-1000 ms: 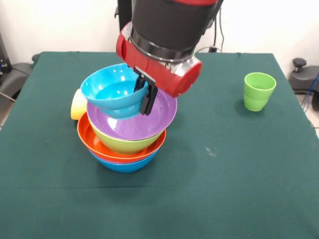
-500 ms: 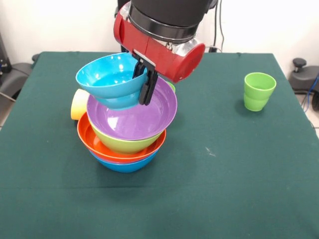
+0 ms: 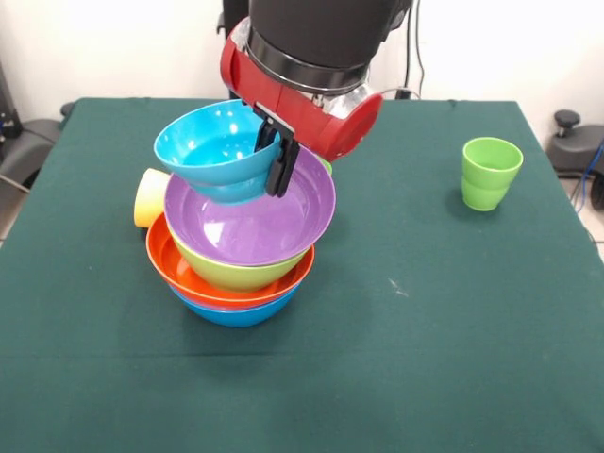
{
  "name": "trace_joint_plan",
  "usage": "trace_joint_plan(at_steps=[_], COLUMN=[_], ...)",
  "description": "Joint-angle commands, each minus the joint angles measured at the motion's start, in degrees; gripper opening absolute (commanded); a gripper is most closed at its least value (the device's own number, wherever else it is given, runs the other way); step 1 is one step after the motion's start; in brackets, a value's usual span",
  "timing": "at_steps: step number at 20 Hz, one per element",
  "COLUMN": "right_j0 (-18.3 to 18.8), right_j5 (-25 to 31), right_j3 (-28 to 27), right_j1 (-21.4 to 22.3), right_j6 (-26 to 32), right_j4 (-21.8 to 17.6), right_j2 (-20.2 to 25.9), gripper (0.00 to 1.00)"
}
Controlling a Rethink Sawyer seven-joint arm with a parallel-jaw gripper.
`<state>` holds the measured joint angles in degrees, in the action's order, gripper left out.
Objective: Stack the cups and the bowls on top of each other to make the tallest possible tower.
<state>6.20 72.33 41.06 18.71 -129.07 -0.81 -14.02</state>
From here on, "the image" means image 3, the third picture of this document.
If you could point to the wide orange bowl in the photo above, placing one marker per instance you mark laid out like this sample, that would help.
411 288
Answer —
160 259

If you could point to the purple bowl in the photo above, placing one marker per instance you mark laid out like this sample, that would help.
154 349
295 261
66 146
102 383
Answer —
264 231

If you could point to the ribbed green cup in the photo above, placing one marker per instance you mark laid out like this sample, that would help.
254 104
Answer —
491 189

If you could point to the light blue small bowl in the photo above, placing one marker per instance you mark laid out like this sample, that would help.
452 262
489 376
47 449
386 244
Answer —
212 141

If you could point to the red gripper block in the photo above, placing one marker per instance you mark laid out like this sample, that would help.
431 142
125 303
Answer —
302 118

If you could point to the grey chair base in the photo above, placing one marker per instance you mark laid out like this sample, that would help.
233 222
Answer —
28 141

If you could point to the dark green table cloth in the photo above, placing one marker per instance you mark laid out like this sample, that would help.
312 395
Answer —
377 354

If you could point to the ribbed yellow cup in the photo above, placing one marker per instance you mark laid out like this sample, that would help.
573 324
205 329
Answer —
148 198

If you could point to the large blue bowl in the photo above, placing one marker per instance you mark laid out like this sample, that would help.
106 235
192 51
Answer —
236 318

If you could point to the plain green cup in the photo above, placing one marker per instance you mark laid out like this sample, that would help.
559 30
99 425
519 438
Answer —
327 166

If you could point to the large green bowl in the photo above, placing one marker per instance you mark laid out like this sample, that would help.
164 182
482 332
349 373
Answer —
236 278

